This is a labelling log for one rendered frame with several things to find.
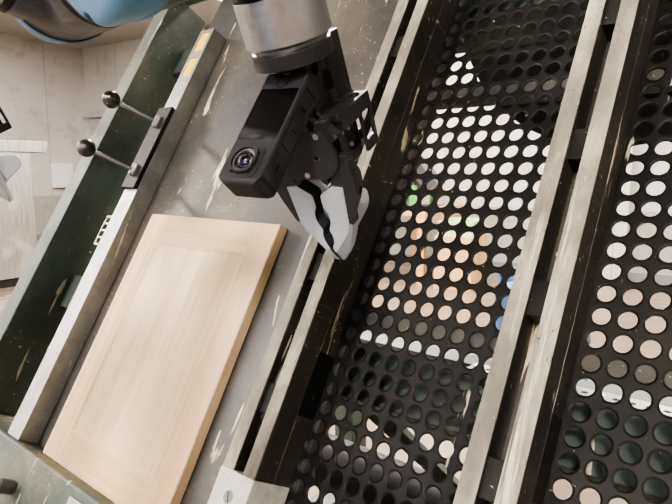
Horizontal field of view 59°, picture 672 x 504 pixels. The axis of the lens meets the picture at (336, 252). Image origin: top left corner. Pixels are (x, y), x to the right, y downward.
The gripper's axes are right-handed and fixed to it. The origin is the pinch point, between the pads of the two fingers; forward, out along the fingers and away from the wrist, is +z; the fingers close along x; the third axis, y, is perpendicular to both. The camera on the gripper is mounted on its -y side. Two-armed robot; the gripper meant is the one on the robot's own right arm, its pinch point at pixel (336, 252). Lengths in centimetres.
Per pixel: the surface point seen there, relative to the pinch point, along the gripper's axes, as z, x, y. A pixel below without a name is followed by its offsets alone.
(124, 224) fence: 17, 70, 26
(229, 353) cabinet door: 24.8, 29.0, 5.1
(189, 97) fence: 0, 68, 53
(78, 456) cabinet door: 39, 57, -11
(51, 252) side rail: 23, 95, 22
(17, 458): 40, 70, -15
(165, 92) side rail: 3, 90, 67
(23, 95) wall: 156, 1115, 638
